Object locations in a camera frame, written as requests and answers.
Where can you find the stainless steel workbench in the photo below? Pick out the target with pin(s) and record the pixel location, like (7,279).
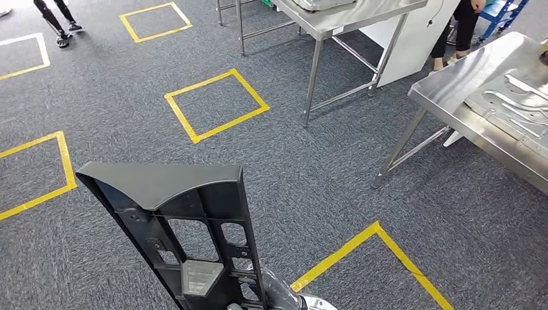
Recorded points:
(454,85)

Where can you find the person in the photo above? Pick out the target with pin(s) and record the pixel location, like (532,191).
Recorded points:
(462,25)
(50,19)

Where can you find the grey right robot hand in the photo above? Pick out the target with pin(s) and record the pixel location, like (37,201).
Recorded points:
(278,293)

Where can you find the stamped grey metal plate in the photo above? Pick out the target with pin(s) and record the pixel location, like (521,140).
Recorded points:
(513,111)

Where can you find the stainless steel table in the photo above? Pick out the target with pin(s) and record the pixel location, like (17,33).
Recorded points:
(342,21)

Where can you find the grey metal tray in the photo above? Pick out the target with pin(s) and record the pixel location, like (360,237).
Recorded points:
(321,5)

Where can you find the blue steel shelf rack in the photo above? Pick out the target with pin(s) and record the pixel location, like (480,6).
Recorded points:
(496,10)

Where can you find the black plastic frame part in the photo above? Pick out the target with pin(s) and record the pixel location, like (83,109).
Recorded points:
(162,184)

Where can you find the white partition panel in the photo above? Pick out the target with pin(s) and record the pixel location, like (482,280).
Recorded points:
(411,47)

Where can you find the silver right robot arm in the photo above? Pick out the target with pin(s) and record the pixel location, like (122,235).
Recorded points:
(319,304)

